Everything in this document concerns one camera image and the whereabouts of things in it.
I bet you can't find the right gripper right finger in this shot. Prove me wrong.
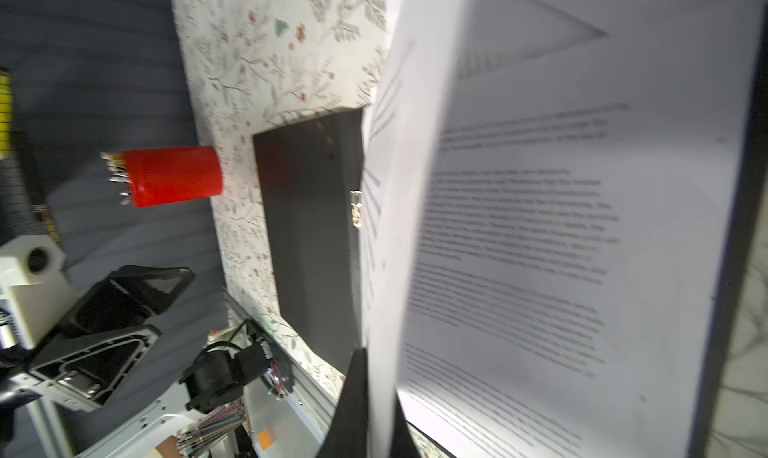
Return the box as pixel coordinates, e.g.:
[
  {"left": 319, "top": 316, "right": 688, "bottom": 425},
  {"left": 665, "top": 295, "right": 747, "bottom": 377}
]
[{"left": 687, "top": 6, "right": 767, "bottom": 457}]

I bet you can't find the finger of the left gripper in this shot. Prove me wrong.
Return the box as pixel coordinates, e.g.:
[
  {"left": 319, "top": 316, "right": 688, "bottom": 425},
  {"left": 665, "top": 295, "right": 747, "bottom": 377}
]
[
  {"left": 56, "top": 265, "right": 196, "bottom": 338},
  {"left": 10, "top": 325, "right": 161, "bottom": 412}
]

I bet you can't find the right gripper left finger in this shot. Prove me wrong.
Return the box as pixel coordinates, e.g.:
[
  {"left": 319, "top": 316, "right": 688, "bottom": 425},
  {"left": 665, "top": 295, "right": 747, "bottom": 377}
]
[{"left": 316, "top": 347, "right": 421, "bottom": 458}]

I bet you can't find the printed paper sheet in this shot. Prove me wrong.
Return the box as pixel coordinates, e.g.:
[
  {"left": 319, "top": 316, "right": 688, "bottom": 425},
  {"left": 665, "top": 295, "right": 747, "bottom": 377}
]
[{"left": 361, "top": 0, "right": 767, "bottom": 457}]

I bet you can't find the orange black file folder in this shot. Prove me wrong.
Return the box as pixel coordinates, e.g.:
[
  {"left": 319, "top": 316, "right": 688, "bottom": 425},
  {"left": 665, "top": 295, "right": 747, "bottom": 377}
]
[{"left": 253, "top": 109, "right": 364, "bottom": 372}]

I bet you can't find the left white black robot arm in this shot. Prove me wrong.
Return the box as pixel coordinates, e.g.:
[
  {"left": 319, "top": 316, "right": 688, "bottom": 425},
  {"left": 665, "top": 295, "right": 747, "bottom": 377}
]
[{"left": 1, "top": 265, "right": 195, "bottom": 446}]

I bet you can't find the red pencil cup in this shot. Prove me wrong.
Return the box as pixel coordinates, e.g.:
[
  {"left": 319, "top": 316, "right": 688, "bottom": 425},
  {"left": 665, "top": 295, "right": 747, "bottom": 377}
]
[{"left": 101, "top": 146, "right": 224, "bottom": 208}]

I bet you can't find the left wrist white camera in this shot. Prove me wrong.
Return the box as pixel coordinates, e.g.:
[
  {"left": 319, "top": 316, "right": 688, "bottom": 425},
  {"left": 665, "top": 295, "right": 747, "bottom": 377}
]
[{"left": 1, "top": 235, "right": 78, "bottom": 349}]

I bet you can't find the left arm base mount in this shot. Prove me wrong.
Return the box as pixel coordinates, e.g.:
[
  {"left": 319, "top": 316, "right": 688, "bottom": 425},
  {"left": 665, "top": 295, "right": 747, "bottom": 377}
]
[{"left": 179, "top": 319, "right": 295, "bottom": 413}]

